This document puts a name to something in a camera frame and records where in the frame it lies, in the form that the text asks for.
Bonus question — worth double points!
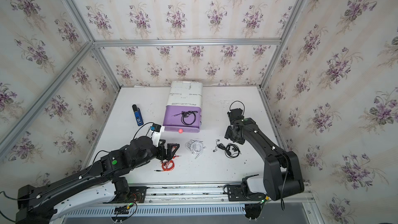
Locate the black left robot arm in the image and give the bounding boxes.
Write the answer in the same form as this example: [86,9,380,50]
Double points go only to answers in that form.
[16,136,180,224]

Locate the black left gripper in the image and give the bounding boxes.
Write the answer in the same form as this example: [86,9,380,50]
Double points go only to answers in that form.
[130,140,181,171]

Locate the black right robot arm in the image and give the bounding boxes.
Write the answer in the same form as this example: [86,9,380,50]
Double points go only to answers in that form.
[224,108,305,201]

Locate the white drawer cabinet shell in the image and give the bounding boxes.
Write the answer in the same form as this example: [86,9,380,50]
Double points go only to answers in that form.
[166,81,203,107]

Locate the blue black stapler box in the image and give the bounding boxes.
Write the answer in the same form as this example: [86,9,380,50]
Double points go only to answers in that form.
[132,104,144,127]

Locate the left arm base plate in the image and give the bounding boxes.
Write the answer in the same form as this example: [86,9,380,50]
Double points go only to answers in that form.
[104,186,148,204]

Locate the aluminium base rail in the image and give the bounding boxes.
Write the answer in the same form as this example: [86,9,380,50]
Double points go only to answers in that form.
[62,181,315,207]

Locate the purple top drawer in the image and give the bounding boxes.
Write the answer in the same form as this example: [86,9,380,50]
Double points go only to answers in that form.
[163,105,202,133]

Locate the red earphones lower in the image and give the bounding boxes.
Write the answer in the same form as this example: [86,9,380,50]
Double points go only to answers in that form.
[155,160,175,172]

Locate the black earphones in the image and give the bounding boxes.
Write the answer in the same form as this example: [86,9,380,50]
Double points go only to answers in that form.
[213,140,241,159]
[173,111,198,125]

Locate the white earphones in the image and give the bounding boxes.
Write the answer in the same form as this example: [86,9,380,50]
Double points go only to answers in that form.
[185,140,205,159]

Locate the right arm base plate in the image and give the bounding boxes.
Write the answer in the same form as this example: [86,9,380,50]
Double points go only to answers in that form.
[223,184,267,202]

